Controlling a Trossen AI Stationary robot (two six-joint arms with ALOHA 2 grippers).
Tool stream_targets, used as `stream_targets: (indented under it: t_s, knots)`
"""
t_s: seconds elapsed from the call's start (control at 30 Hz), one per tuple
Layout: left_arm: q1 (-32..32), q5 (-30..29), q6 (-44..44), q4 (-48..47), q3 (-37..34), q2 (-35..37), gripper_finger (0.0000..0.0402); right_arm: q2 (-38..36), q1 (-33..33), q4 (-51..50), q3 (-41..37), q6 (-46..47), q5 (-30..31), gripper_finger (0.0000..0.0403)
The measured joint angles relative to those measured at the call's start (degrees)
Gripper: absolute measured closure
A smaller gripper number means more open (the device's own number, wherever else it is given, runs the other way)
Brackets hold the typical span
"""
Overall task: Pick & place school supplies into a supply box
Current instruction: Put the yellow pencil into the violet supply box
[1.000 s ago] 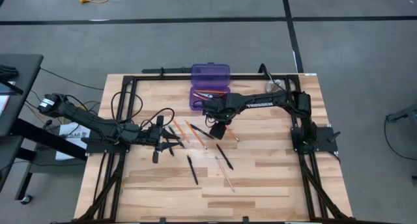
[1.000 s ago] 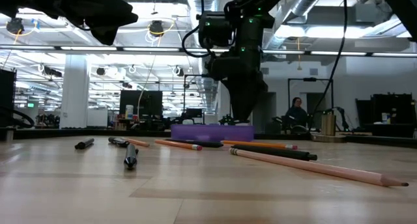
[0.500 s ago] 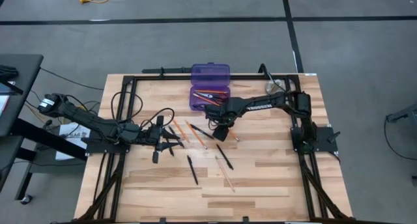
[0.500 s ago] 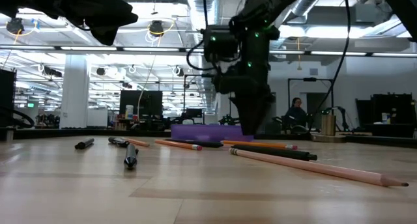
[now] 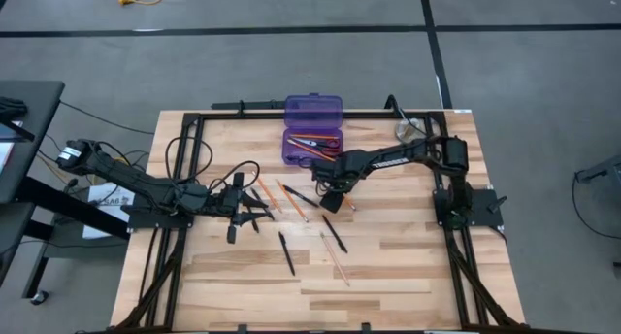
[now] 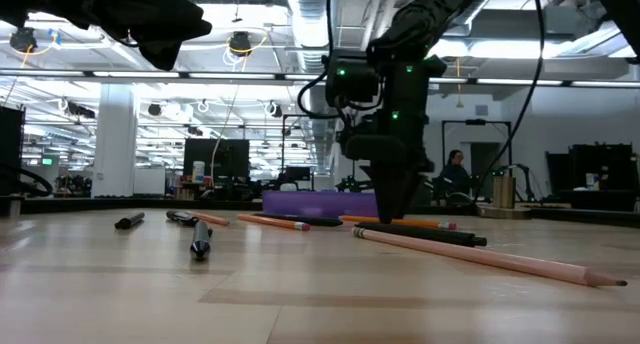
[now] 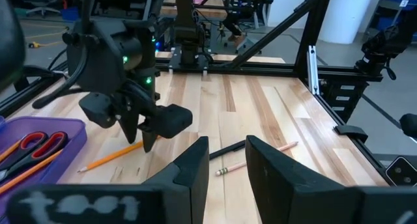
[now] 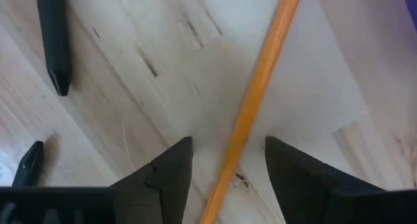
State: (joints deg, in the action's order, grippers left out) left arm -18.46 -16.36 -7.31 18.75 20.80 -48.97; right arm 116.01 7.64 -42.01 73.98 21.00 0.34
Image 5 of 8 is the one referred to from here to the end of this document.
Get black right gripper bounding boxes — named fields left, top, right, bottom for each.
left=298, top=149, right=365, bottom=215

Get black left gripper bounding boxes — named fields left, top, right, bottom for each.
left=207, top=172, right=270, bottom=245

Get red and black scissors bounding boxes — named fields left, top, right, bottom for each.
left=290, top=135, right=342, bottom=156

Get natural wood pencil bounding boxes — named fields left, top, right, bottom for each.
left=318, top=231, right=350, bottom=287

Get purple translucent supply box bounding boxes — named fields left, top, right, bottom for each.
left=281, top=93, right=344, bottom=167

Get white labelled box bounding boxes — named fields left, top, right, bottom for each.
left=82, top=181, right=136, bottom=241

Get black desk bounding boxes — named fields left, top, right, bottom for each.
left=0, top=80, right=66, bottom=204

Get black tablet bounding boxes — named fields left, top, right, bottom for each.
left=0, top=121, right=36, bottom=144

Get black bundle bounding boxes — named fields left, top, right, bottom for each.
left=0, top=96, right=29, bottom=122

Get grey floor stand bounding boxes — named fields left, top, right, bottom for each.
left=574, top=153, right=621, bottom=184

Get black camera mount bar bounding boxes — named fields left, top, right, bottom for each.
left=211, top=98, right=286, bottom=111

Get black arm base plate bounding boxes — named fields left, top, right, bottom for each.
left=126, top=202, right=195, bottom=230
left=433, top=186, right=508, bottom=228

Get black aluminium table frame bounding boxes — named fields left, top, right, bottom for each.
left=110, top=110, right=528, bottom=334

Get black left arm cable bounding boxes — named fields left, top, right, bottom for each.
left=164, top=135, right=262, bottom=192

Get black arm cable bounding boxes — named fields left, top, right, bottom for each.
left=164, top=135, right=262, bottom=192
left=385, top=94, right=433, bottom=141

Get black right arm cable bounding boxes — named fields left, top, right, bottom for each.
left=385, top=94, right=433, bottom=141

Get black floor cable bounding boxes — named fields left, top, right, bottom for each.
left=571, top=171, right=621, bottom=241
left=60, top=100, right=155, bottom=136

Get black desk leg frame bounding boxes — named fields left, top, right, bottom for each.
left=0, top=176, right=131, bottom=301

